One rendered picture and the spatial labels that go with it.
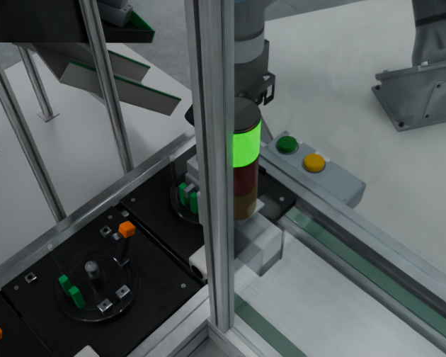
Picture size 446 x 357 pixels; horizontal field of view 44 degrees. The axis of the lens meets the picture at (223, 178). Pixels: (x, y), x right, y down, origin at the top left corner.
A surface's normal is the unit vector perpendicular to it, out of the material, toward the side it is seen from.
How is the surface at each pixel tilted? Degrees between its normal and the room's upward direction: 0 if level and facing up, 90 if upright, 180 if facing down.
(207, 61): 90
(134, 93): 90
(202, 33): 90
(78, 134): 0
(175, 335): 0
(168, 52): 0
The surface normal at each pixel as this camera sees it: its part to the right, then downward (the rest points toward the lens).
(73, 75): 0.58, 0.64
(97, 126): -0.02, -0.62
